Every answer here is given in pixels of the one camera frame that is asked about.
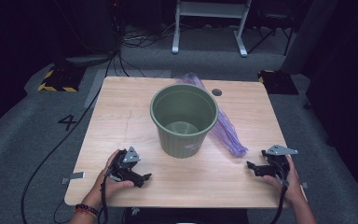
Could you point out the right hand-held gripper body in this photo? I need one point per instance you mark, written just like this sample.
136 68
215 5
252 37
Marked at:
281 163

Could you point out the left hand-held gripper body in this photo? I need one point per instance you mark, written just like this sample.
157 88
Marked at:
121 169

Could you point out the purple plastic trash bag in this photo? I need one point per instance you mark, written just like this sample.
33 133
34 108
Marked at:
227 133

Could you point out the green plastic trash can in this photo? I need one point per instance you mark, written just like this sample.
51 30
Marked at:
180 146

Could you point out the person's right hand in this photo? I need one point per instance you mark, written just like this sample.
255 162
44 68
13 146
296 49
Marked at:
293 186

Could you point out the person's left hand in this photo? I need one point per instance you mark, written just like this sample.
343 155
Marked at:
105 191

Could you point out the person's dark clothing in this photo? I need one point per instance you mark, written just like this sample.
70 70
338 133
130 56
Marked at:
186 216

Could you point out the black yellow striped base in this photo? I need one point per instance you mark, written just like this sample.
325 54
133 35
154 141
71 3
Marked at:
62 79
278 82

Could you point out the grey pillar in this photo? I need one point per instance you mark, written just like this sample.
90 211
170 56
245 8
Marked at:
307 37

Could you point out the black tripod stand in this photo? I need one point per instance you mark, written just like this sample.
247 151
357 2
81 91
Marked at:
273 31

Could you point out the black equipment rack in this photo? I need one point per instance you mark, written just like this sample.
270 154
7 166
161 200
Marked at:
105 25

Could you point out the grey metal table bracket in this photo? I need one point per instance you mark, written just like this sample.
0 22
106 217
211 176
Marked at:
74 176
305 185

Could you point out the white desk frame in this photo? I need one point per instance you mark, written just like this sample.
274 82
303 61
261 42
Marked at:
209 9

